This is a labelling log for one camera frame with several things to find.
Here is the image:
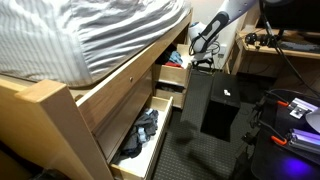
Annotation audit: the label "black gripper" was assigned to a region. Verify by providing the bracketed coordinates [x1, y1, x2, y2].
[196, 58, 214, 69]

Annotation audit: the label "wooden drawer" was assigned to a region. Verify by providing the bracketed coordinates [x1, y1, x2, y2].
[153, 44, 192, 88]
[155, 83, 187, 109]
[110, 96, 173, 180]

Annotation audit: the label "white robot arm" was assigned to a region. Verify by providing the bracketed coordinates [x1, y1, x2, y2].
[188, 0, 257, 67]

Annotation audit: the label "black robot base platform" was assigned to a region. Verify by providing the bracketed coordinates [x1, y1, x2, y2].
[232, 88, 320, 180]

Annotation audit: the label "blue and red clothes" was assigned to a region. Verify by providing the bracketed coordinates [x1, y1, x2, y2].
[156, 45, 183, 67]

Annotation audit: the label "black computer tower case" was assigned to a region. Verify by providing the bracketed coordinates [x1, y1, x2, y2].
[200, 72, 241, 141]

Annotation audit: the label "black headphones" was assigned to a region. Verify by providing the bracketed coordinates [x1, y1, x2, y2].
[245, 33, 281, 48]

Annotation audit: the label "black keyboard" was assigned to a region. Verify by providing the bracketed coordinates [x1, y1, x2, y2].
[279, 42, 320, 54]

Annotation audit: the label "wooden desk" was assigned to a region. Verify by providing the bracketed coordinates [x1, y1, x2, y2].
[223, 30, 320, 97]

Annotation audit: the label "dark grey clothes pile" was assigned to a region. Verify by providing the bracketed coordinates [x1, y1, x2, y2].
[120, 108, 159, 158]

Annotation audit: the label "black computer monitor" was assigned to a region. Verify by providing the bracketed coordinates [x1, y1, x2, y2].
[263, 0, 320, 33]

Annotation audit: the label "grey striped bed sheet mattress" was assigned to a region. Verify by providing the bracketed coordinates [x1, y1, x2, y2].
[0, 0, 191, 87]

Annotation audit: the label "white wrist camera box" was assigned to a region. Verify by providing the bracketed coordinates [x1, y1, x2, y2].
[193, 51, 213, 61]

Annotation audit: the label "white wall power outlet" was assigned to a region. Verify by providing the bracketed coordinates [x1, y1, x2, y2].
[217, 44, 227, 58]

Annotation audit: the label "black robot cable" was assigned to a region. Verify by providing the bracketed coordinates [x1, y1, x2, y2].
[259, 0, 320, 99]

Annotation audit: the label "upper orange handled clamp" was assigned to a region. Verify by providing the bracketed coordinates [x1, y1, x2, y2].
[277, 100, 289, 107]

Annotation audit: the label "orange handled clamp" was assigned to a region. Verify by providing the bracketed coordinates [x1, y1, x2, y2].
[277, 100, 289, 107]
[271, 136, 287, 146]

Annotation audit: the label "lower orange handled clamp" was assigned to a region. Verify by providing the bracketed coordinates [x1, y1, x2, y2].
[271, 136, 287, 146]

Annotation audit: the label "upper aluminium extrusion rail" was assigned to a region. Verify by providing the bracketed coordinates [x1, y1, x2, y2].
[288, 98, 318, 119]

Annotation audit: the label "aluminium extrusion rail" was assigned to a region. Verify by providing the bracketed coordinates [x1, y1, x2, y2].
[288, 98, 318, 119]
[288, 129, 320, 154]

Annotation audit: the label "lower aluminium extrusion rail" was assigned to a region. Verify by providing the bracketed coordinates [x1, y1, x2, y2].
[288, 129, 320, 154]

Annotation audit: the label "light wooden bed frame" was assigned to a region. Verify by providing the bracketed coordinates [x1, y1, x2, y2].
[0, 15, 192, 180]

